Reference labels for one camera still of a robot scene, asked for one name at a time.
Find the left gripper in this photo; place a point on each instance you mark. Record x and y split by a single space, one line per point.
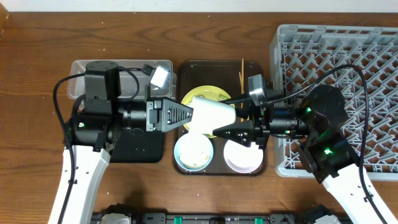
152 115

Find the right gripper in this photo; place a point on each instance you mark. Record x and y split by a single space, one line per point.
260 131

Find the white cup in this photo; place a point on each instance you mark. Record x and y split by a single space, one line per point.
209 115

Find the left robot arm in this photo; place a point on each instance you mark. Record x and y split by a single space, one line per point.
105 127

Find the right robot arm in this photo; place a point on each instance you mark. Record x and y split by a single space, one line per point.
326 153

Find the black waste tray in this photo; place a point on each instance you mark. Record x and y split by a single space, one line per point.
137 146

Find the grey dishwasher rack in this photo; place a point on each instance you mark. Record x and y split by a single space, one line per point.
301 53

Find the yellow plate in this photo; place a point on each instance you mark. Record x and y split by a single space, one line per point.
205 91

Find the pink bowl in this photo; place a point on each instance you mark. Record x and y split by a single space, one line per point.
242 159

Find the blue bowl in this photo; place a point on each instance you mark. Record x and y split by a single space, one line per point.
193 152

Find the brown serving tray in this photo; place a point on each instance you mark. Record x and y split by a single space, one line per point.
223 74

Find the clear plastic bin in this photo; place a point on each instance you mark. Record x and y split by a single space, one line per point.
130 81

